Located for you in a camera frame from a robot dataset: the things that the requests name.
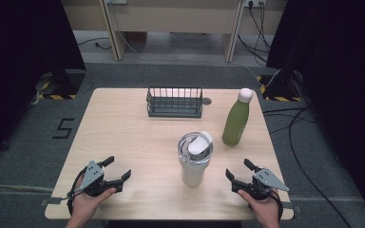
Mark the black curtain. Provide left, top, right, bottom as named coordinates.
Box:
left=0, top=0, right=87, bottom=165
left=265, top=0, right=365, bottom=226

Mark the beige wooden desk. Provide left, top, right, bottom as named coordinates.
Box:
left=60, top=0, right=289, bottom=63

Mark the long black floor cable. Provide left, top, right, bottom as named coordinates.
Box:
left=261, top=106, right=354, bottom=228

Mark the grey tape strip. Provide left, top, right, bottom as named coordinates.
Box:
left=39, top=196, right=65, bottom=207
left=287, top=200, right=303, bottom=215

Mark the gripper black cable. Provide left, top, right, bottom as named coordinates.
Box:
left=66, top=166, right=88, bottom=217
left=270, top=189, right=285, bottom=222

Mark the person's left hand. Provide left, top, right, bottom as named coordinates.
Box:
left=70, top=174, right=117, bottom=221

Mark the black stand base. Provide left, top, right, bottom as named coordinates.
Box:
left=256, top=68, right=303, bottom=103
left=33, top=67, right=87, bottom=101

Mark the bundle of black hanging cables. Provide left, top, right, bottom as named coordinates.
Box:
left=237, top=0, right=272, bottom=67

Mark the white wall socket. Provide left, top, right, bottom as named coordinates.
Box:
left=244, top=0, right=267, bottom=9

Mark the dark wire rack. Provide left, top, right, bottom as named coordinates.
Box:
left=145, top=85, right=203, bottom=120

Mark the short black floor cable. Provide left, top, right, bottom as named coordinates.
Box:
left=77, top=36, right=112, bottom=51

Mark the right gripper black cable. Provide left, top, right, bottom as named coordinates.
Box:
left=270, top=189, right=285, bottom=222

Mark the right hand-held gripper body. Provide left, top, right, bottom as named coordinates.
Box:
left=231, top=167, right=290, bottom=201

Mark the person's right hand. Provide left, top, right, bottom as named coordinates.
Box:
left=237, top=188, right=281, bottom=226

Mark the green bottle with white cap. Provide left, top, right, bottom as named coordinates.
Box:
left=221, top=87, right=255, bottom=147

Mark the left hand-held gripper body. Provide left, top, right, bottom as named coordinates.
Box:
left=81, top=160, right=124, bottom=198

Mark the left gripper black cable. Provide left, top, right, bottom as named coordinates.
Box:
left=66, top=166, right=88, bottom=217

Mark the white tumbler with lid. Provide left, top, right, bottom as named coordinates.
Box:
left=177, top=130, right=214, bottom=188

